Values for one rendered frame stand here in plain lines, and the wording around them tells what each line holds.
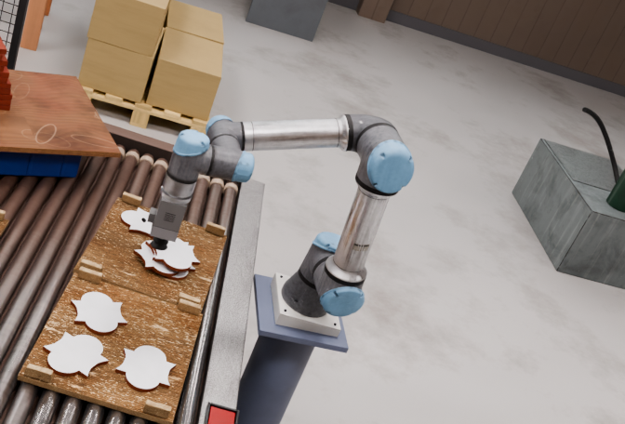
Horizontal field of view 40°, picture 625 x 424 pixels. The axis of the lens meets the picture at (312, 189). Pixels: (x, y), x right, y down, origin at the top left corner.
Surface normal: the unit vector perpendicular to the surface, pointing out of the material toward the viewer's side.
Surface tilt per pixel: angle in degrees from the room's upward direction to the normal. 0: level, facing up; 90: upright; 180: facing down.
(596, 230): 90
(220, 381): 0
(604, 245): 90
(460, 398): 0
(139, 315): 0
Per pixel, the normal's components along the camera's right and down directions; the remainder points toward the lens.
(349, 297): 0.18, 0.66
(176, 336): 0.34, -0.83
